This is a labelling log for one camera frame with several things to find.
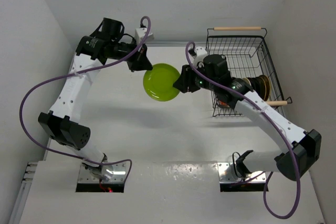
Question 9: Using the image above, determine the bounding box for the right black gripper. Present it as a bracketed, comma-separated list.
[174, 61, 217, 92]

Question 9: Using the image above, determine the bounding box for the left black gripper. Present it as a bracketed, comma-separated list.
[110, 38, 152, 72]

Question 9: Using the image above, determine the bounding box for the green plate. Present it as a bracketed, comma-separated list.
[143, 63, 180, 102]

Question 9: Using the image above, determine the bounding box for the orange plate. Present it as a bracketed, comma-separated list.
[218, 100, 228, 107]

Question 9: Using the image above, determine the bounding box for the yellow patterned plate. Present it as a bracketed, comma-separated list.
[258, 75, 271, 101]

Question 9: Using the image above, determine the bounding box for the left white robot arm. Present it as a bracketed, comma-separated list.
[38, 18, 153, 182]

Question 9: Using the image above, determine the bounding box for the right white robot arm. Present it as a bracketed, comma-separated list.
[173, 55, 322, 181]

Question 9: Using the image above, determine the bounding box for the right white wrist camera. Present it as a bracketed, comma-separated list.
[188, 47, 207, 68]

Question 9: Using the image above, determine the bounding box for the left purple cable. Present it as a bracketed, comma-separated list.
[19, 16, 152, 180]

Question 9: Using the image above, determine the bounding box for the purple cable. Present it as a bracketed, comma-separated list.
[19, 16, 152, 180]
[185, 41, 301, 219]

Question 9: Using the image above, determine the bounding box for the black wire dish rack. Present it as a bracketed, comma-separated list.
[206, 27, 292, 116]

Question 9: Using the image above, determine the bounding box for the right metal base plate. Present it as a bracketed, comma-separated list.
[217, 162, 267, 185]

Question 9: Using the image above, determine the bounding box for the metal base plate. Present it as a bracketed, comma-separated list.
[217, 162, 267, 185]
[78, 162, 127, 184]

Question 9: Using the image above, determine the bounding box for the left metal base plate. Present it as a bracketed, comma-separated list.
[78, 162, 127, 184]

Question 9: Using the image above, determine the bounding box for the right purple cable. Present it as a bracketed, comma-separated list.
[185, 41, 301, 219]

